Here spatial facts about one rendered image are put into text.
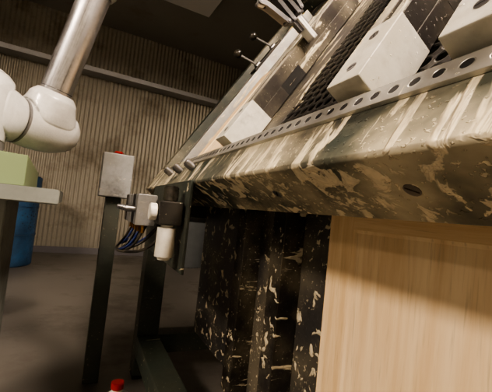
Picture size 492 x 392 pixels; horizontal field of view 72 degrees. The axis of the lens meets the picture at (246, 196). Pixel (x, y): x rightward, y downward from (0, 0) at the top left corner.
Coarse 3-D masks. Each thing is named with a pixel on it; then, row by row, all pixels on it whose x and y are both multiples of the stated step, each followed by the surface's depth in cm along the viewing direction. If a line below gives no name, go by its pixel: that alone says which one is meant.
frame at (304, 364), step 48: (240, 240) 104; (288, 240) 82; (144, 288) 144; (240, 288) 101; (288, 288) 82; (144, 336) 143; (192, 336) 153; (240, 336) 101; (288, 336) 82; (144, 384) 118; (240, 384) 101; (288, 384) 82
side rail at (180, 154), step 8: (280, 32) 177; (272, 40) 175; (264, 48) 174; (248, 72) 169; (240, 80) 167; (232, 88) 165; (240, 88) 167; (224, 96) 164; (232, 96) 165; (216, 104) 165; (224, 104) 163; (216, 112) 162; (208, 120) 160; (200, 128) 158; (192, 136) 157; (200, 136) 158; (184, 144) 155; (192, 144) 157; (176, 152) 157; (184, 152) 155; (176, 160) 153
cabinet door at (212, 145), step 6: (264, 78) 130; (258, 84) 130; (252, 90) 131; (246, 96) 133; (240, 108) 127; (234, 114) 126; (228, 120) 127; (222, 126) 129; (216, 132) 128; (210, 144) 122; (216, 144) 114; (204, 150) 123; (210, 150) 113
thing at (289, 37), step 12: (288, 36) 151; (276, 48) 148; (276, 60) 148; (264, 72) 146; (252, 84) 143; (240, 96) 141; (228, 108) 138; (216, 120) 136; (204, 132) 138; (204, 144) 134; (192, 156) 132
